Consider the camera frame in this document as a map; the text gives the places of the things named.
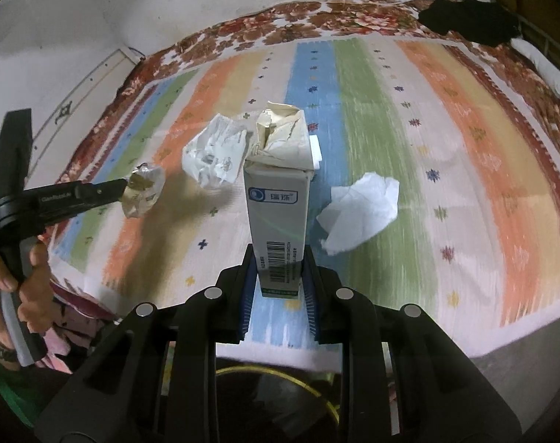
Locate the wrist watch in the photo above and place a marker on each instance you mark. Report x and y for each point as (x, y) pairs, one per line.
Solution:
(0, 352)

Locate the black cloth bundle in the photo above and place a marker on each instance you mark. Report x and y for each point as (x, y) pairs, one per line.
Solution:
(476, 21)

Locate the gold foil wrapper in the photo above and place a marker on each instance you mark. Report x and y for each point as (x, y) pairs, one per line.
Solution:
(143, 190)

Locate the red floral blanket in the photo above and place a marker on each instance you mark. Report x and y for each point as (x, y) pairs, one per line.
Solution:
(290, 21)

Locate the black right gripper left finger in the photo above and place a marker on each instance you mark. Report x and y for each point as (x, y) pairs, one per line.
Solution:
(153, 379)

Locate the gold rimmed trash bin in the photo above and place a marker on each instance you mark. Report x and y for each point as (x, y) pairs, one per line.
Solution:
(256, 403)

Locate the person's left hand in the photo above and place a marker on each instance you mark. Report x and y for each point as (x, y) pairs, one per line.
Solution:
(35, 310)

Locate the white rolled pillow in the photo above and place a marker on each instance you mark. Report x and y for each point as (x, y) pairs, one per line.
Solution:
(546, 69)

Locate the white medicine box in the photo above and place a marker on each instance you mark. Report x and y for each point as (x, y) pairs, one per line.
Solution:
(277, 202)

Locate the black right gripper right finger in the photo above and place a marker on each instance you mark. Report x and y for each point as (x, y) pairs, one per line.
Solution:
(402, 378)

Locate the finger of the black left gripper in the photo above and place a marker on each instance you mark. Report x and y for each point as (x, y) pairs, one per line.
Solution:
(108, 192)

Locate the white wall panel door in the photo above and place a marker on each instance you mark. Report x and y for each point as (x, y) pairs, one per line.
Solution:
(83, 105)

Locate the striped colourful bed mat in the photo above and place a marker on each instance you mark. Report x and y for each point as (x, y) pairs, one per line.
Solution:
(476, 241)

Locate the white tissue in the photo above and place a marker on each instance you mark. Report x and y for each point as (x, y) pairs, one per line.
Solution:
(358, 212)

